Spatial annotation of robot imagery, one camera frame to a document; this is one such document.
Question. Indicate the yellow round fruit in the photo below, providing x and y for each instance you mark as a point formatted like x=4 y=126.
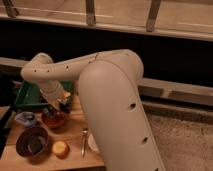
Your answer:
x=60 y=149

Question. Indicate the green dish rack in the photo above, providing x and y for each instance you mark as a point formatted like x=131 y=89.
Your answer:
x=30 y=97

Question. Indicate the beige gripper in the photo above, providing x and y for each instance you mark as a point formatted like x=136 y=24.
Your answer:
x=55 y=100

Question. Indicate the wooden railing frame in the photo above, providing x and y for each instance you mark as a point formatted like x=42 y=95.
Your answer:
x=192 y=19

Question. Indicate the grey blue cloth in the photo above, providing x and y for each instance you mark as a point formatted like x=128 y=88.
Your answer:
x=26 y=119

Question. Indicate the dark purple bowl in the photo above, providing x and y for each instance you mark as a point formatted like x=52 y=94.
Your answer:
x=32 y=142

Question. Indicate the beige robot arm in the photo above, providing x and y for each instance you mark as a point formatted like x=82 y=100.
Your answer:
x=108 y=92

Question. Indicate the metal spoon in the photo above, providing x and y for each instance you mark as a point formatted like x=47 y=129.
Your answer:
x=84 y=142

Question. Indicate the red bowl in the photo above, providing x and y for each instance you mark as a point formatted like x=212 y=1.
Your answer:
x=53 y=119

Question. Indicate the white plate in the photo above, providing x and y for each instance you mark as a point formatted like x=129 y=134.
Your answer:
x=92 y=144

